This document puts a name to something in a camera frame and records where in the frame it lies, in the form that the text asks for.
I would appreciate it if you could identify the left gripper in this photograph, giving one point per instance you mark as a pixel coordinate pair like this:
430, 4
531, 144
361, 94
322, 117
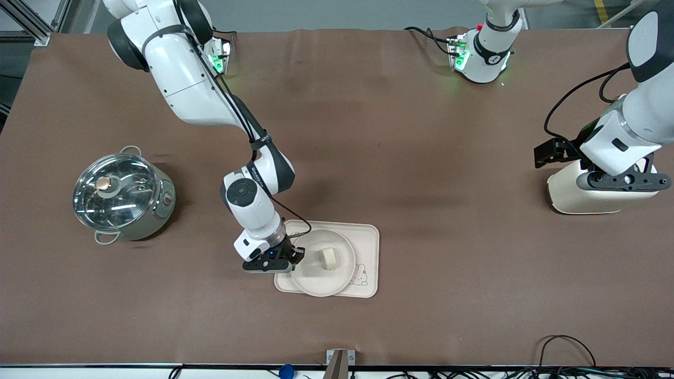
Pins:
570, 149

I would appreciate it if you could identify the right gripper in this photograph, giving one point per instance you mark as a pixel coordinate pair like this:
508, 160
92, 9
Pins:
286, 249

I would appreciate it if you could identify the cream round plate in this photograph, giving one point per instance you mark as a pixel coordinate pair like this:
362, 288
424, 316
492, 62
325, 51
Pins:
316, 279

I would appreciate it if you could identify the white steamed bun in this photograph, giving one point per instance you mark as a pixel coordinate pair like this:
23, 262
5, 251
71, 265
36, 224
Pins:
329, 259

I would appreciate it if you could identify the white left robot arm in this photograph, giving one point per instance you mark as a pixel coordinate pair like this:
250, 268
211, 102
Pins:
653, 105

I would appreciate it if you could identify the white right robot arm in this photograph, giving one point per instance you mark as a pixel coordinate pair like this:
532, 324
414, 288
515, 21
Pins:
184, 79

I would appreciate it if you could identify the cream two-slot toaster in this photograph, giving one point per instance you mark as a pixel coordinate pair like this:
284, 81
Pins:
566, 196

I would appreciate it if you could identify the cream rabbit print tray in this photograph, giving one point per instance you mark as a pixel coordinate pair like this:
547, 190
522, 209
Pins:
368, 237

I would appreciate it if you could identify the blue round cap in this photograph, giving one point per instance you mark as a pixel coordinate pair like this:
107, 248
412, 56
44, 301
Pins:
286, 372

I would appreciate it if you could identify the steel pot with glass lid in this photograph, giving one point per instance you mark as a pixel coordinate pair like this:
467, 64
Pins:
160, 208

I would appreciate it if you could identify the brown table mat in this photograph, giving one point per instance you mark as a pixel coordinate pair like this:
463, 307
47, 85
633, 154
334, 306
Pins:
421, 158

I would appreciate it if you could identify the glass pot lid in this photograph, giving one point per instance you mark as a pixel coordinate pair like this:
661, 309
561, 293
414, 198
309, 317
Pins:
126, 202

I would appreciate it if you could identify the grey metal mounting bracket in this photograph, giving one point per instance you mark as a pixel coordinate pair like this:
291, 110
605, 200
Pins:
350, 358

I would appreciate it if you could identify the brown camera post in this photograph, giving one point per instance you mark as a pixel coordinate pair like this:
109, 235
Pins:
337, 368

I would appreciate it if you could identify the metal base connector bracket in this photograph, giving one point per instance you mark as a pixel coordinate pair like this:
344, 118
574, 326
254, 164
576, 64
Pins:
457, 52
224, 55

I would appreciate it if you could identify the aluminium frame profile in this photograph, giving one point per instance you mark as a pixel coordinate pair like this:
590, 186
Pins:
39, 36

